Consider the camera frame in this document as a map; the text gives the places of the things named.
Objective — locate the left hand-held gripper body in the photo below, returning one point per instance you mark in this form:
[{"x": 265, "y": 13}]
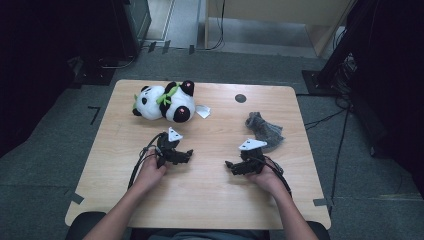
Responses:
[{"x": 165, "y": 146}]

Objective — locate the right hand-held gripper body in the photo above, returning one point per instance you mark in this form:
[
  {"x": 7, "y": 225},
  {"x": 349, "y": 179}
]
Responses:
[{"x": 255, "y": 160}]

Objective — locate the grey cloth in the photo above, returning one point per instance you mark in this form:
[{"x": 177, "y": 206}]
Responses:
[{"x": 265, "y": 131}]

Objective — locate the panda plush toy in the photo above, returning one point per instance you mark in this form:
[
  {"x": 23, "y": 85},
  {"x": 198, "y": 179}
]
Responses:
[{"x": 173, "y": 103}]

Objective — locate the person's right hand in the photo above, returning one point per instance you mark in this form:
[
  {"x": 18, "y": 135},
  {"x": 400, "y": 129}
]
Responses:
[{"x": 268, "y": 181}]

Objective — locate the person's left hand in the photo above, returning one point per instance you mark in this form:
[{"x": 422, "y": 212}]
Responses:
[{"x": 148, "y": 173}]

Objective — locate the dark round table grommet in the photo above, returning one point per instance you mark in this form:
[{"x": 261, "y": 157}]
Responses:
[{"x": 240, "y": 98}]

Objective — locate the person's dark clothing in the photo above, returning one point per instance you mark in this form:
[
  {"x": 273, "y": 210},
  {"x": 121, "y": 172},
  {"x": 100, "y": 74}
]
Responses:
[{"x": 200, "y": 236}]

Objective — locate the black angled floor tape mark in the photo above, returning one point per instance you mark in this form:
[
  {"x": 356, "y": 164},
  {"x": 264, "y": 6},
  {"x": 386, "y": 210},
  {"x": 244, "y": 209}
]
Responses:
[{"x": 95, "y": 115}]

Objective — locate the grey floor tape piece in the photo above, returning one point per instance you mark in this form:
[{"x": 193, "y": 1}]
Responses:
[
  {"x": 76, "y": 197},
  {"x": 321, "y": 202}
]

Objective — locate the black floor tape strip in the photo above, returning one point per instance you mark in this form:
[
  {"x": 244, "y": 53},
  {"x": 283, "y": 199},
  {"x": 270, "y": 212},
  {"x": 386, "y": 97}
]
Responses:
[
  {"x": 166, "y": 47},
  {"x": 152, "y": 46},
  {"x": 191, "y": 49}
]

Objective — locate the black stand base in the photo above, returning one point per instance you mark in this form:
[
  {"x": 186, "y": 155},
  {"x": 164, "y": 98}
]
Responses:
[{"x": 95, "y": 75}]

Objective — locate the black equipment cabinet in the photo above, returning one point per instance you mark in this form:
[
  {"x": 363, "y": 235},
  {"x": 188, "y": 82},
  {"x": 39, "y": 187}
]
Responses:
[{"x": 133, "y": 26}]

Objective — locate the black metal stand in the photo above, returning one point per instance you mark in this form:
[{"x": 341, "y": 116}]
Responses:
[{"x": 336, "y": 56}]

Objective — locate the light wooden cabinet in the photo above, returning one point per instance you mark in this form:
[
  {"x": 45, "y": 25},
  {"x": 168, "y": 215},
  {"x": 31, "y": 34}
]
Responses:
[{"x": 283, "y": 10}]

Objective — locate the dark curtain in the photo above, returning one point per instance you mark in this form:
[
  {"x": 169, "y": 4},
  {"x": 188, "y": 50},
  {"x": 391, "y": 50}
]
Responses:
[
  {"x": 393, "y": 83},
  {"x": 33, "y": 66}
]

